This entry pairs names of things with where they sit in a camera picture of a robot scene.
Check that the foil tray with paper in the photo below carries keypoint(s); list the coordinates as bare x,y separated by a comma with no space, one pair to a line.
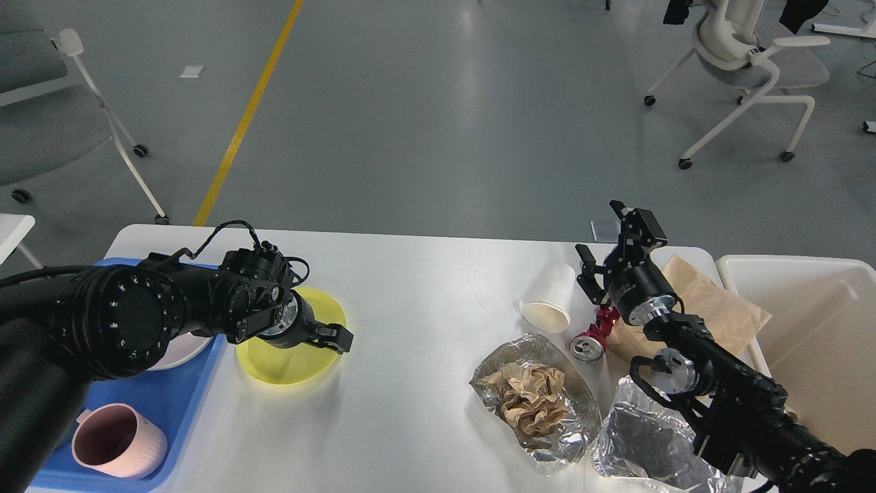
576,432

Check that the brown paper bag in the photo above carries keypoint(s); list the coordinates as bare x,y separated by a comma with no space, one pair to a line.
733,321

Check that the crushed red soda can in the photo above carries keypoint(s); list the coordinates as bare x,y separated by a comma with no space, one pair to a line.
590,345

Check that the white paper cup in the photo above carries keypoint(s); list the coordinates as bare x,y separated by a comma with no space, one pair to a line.
548,303

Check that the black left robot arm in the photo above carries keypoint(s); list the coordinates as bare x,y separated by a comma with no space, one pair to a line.
247,295

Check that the grey office chair left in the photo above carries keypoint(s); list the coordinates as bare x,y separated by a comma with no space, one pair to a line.
42,133

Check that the crumpled brown paper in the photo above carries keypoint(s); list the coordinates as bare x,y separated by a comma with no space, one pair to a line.
529,397

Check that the blue plastic tray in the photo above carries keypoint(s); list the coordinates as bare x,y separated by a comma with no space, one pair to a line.
178,397

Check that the beige plastic bin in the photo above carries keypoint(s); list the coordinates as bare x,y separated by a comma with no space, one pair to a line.
820,341

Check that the pink ribbed mug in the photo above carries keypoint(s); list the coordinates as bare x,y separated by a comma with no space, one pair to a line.
117,440

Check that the yellow plastic plate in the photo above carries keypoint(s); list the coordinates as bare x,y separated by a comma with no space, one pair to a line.
265,363

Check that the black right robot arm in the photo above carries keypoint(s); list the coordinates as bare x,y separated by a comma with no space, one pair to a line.
737,413

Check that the crumpled aluminium foil sheet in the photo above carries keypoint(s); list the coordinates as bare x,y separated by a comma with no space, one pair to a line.
641,439

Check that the white side table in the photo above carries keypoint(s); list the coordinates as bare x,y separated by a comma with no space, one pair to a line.
14,228

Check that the white office chair right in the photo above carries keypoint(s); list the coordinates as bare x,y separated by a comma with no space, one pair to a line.
765,62

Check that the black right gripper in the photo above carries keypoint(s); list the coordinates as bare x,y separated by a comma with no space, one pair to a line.
640,292

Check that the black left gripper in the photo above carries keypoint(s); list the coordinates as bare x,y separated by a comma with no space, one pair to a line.
299,325

